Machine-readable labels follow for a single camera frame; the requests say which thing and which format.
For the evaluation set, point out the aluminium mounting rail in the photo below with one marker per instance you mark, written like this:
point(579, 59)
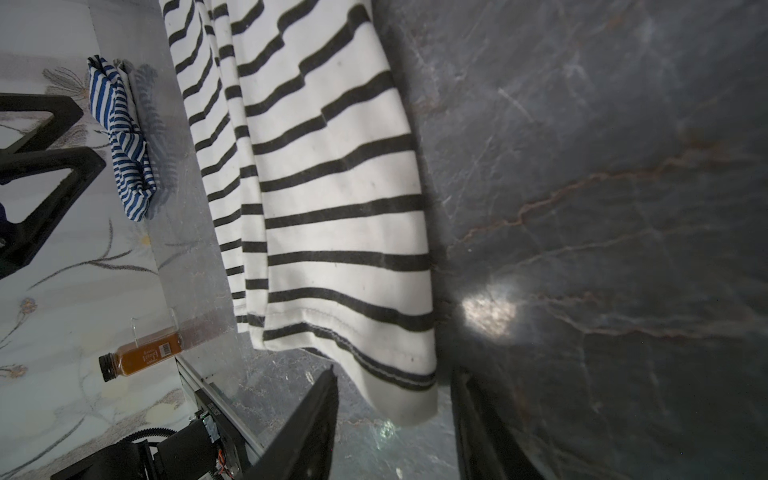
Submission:
point(241, 451)

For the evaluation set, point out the black white striped tank top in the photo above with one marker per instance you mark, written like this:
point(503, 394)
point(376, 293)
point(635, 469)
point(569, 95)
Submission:
point(309, 168)

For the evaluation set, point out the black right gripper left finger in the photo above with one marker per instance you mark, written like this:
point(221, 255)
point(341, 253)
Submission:
point(303, 449)

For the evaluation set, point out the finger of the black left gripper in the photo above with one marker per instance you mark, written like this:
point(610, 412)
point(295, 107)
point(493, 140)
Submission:
point(20, 242)
point(64, 111)

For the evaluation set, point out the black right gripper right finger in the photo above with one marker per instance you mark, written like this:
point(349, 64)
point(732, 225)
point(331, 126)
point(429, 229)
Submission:
point(485, 447)

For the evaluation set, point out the blue white striped tank top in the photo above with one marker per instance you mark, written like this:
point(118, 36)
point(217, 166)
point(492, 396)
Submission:
point(112, 106)

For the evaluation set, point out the amber spice jar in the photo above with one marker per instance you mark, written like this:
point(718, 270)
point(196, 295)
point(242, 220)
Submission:
point(134, 357)

